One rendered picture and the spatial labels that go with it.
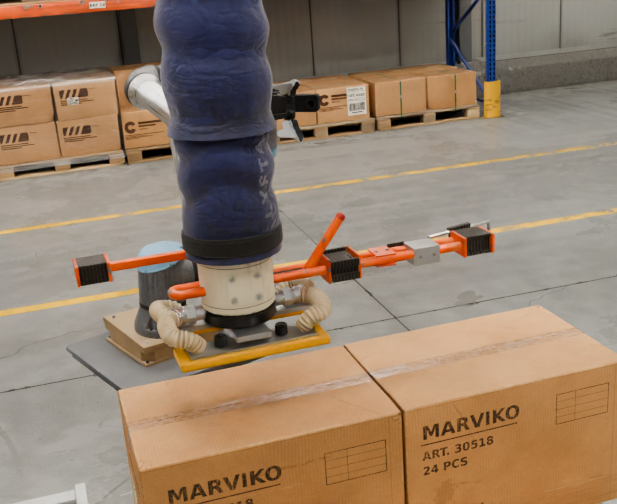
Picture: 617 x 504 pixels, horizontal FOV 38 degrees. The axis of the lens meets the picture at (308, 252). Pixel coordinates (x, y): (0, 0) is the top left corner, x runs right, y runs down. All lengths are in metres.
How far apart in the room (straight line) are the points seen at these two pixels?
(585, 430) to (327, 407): 0.67
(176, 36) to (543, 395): 1.20
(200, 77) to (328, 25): 9.11
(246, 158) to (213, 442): 0.63
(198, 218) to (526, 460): 1.01
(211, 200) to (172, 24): 0.37
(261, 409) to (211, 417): 0.12
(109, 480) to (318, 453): 1.83
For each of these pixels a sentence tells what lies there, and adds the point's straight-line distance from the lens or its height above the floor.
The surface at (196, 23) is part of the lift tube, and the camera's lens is 1.85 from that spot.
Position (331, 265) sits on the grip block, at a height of 1.26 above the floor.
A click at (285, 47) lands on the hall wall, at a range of 10.81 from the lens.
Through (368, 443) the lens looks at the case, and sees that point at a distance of 2.11.
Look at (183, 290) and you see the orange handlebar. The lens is 2.04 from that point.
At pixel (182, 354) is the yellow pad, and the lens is 2.02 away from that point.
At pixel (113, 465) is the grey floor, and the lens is 3.90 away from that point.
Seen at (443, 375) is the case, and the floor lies 0.94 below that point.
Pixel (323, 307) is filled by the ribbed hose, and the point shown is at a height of 1.19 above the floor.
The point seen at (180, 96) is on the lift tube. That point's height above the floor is 1.69.
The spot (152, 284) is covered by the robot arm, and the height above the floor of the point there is 0.99.
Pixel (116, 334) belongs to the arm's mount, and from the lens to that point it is 3.05.
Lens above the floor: 1.97
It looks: 19 degrees down
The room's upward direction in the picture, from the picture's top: 4 degrees counter-clockwise
